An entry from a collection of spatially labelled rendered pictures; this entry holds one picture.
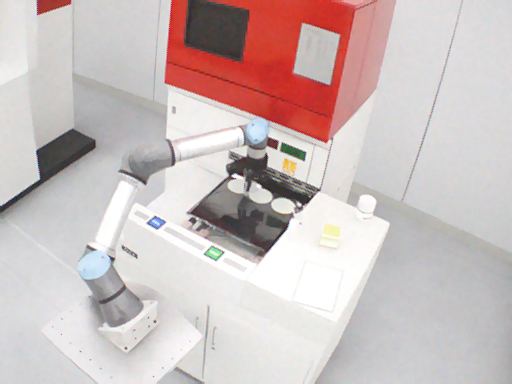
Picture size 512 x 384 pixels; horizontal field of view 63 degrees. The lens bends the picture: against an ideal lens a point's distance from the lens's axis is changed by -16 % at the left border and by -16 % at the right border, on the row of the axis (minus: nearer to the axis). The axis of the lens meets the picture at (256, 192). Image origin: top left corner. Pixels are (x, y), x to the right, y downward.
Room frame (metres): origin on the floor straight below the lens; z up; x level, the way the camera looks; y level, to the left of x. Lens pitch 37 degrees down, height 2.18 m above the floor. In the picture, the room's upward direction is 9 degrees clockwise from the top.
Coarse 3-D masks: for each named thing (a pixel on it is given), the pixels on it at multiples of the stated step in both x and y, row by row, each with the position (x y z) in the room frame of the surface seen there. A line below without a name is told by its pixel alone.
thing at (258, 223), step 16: (224, 192) 1.66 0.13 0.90; (272, 192) 1.71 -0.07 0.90; (208, 208) 1.54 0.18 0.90; (224, 208) 1.55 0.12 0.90; (240, 208) 1.57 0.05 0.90; (256, 208) 1.59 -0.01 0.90; (272, 208) 1.60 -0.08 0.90; (224, 224) 1.46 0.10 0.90; (240, 224) 1.47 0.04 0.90; (256, 224) 1.49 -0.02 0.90; (272, 224) 1.50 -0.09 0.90; (256, 240) 1.40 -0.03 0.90; (272, 240) 1.41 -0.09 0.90
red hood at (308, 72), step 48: (192, 0) 1.92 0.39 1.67; (240, 0) 1.83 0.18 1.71; (288, 0) 1.75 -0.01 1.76; (336, 0) 1.68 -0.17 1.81; (384, 0) 2.06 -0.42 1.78; (192, 48) 1.91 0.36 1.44; (240, 48) 1.82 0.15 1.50; (288, 48) 1.74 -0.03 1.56; (336, 48) 1.66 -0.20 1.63; (384, 48) 2.29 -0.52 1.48; (240, 96) 1.81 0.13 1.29; (288, 96) 1.72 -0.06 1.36; (336, 96) 1.65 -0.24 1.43
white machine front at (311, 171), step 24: (192, 96) 1.96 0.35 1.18; (168, 120) 2.01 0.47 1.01; (192, 120) 1.96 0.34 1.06; (216, 120) 1.90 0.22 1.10; (240, 120) 1.86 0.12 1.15; (288, 144) 1.76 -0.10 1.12; (312, 144) 1.72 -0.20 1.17; (216, 168) 1.89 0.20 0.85; (288, 168) 1.75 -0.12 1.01; (312, 168) 1.71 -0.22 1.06
